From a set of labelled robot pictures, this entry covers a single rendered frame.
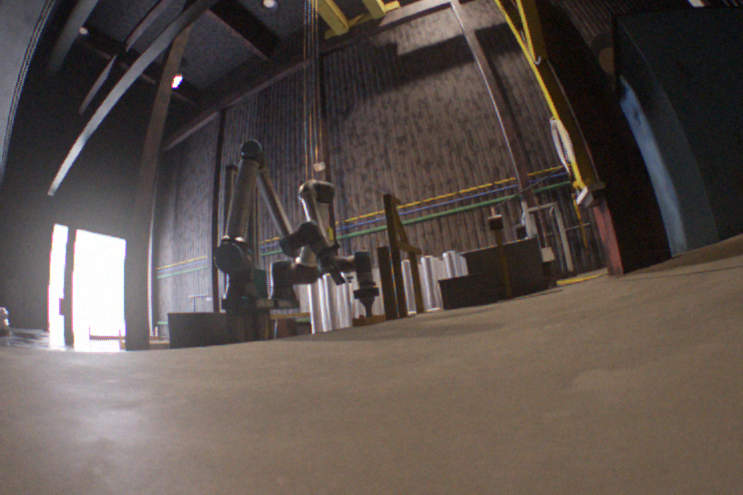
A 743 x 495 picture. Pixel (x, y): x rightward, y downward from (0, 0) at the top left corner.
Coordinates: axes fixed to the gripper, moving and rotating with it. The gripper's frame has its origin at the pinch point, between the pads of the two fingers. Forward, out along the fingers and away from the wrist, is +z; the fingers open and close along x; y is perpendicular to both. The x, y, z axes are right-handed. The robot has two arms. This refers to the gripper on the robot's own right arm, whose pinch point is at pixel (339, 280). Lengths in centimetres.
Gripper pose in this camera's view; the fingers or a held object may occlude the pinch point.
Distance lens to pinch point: 159.1
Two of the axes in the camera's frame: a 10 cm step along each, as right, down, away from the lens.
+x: -0.7, -1.6, -9.8
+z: 5.1, 8.4, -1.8
